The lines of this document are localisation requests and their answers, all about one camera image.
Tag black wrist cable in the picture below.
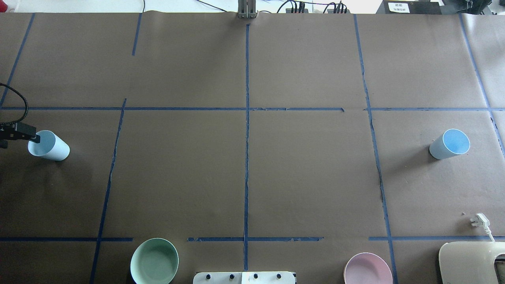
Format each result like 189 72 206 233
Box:
0 83 29 127

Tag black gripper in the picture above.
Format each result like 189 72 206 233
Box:
0 122 40 149

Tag aluminium frame post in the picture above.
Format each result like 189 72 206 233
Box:
238 0 258 19

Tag light blue cup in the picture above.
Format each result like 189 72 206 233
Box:
428 128 471 160
27 131 70 161

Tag mint green bowl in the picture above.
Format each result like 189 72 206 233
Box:
130 238 179 284

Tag black box with label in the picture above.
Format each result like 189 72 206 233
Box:
376 0 442 15

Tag white toaster power cable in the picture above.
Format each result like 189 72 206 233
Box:
470 213 496 242

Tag pink bowl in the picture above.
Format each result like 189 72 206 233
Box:
343 253 394 284

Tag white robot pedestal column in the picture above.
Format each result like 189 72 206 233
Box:
193 271 297 284

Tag cream white toaster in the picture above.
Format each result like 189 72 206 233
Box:
438 241 505 284

